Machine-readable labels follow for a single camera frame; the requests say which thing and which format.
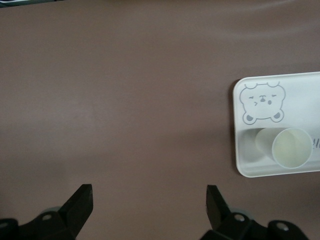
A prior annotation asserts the brown table mat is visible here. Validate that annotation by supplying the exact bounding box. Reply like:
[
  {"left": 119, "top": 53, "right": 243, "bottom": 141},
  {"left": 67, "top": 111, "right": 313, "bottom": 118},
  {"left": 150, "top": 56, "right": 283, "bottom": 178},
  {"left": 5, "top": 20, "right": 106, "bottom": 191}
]
[{"left": 0, "top": 4, "right": 320, "bottom": 240}]

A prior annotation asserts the white plastic cup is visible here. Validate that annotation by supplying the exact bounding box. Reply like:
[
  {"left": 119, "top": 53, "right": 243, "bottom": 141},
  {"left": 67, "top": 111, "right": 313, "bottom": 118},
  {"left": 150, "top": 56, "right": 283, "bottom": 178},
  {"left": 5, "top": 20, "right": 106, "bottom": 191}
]
[{"left": 254, "top": 127, "right": 313, "bottom": 170}]

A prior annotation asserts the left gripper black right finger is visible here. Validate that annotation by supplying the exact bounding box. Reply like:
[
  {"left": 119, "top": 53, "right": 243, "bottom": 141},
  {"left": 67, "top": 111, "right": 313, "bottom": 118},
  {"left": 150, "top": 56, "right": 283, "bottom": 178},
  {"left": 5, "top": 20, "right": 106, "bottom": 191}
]
[{"left": 202, "top": 184, "right": 268, "bottom": 240}]

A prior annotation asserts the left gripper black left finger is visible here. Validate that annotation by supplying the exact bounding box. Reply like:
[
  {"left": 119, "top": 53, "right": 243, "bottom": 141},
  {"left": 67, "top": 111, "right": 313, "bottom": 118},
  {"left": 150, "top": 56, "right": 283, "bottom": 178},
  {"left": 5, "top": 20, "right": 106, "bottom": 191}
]
[{"left": 18, "top": 184, "right": 94, "bottom": 240}]

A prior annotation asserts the white bear print tray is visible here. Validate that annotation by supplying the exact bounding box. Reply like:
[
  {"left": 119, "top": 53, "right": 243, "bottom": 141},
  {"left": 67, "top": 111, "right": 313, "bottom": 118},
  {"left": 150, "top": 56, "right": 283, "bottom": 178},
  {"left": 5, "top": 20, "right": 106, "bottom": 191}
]
[{"left": 232, "top": 71, "right": 320, "bottom": 178}]

